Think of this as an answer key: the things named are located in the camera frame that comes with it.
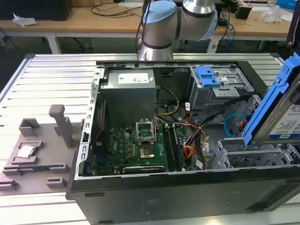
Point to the hard disk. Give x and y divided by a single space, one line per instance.
268 106

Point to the black RAM slot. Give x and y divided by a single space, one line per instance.
169 149
177 146

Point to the green motherboard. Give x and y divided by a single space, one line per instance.
121 145

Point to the CPU socket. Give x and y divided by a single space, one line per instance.
147 153

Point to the grey metal disk bay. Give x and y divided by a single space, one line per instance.
240 158

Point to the black PC case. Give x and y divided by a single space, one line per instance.
168 200

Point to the blue cardboard box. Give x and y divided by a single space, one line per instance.
286 1

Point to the silver CPU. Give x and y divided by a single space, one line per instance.
26 151

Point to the wooden desk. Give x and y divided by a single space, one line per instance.
75 23

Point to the black graphics card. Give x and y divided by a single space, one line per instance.
142 169

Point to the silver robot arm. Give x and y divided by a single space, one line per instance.
159 30

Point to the blue drive latch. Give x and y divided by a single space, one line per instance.
208 77

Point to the grey parts rack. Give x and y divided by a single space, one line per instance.
50 155

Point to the black case fan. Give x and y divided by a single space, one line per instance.
101 119

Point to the grey optical drive cage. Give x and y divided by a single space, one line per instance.
203 98

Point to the grey power supply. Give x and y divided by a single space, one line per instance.
129 98

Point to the large black box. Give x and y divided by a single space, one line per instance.
33 9

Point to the small black box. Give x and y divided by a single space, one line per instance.
243 11

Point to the clear plastic bag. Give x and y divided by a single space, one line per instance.
272 14

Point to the white crumpled paper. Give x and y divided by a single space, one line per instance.
24 21

